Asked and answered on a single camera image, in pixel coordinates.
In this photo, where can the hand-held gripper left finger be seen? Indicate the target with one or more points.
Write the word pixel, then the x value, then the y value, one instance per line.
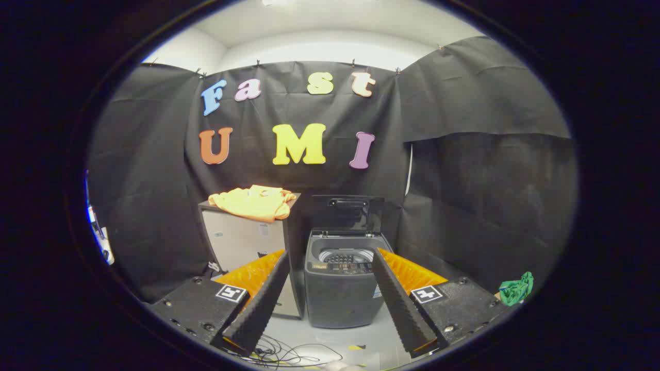
pixel 265 304

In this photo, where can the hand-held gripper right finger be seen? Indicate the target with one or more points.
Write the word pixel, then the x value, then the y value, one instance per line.
pixel 399 304

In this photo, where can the grey washing machine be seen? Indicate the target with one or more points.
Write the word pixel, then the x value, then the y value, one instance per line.
pixel 340 299

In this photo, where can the orange polo shirt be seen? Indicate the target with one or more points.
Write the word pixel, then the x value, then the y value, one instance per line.
pixel 252 203

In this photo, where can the yellow black floor tape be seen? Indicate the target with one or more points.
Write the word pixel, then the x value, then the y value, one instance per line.
pixel 357 347

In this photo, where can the grey cabinet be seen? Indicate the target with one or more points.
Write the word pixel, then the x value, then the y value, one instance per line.
pixel 237 239

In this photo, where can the green cloth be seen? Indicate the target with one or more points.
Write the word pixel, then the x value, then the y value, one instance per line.
pixel 515 291

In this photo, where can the white and blue object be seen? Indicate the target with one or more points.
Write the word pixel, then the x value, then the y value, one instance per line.
pixel 100 237

